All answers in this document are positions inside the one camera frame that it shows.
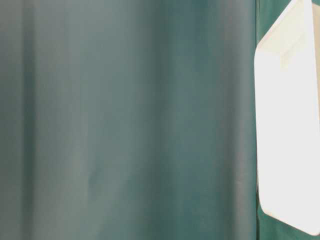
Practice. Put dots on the white plastic tray case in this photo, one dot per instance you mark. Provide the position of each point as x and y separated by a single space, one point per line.
287 107

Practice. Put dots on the green table cloth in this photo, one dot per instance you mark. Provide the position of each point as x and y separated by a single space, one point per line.
131 120

